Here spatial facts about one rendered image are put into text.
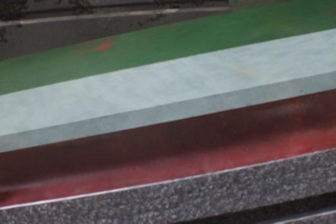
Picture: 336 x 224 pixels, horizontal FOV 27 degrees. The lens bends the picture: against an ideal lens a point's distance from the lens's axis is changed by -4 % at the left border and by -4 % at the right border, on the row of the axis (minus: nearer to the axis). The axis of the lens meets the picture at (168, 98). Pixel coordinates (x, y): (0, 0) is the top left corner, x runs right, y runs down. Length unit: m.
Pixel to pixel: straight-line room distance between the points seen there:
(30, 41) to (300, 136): 0.92
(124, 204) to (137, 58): 0.21
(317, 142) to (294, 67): 0.06
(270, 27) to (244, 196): 0.24
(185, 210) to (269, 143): 0.09
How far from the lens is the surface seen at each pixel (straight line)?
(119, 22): 1.39
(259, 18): 0.80
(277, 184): 0.58
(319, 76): 0.55
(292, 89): 0.55
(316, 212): 0.60
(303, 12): 0.80
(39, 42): 1.42
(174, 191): 0.57
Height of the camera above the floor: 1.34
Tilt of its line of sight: 70 degrees down
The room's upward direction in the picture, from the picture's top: 174 degrees counter-clockwise
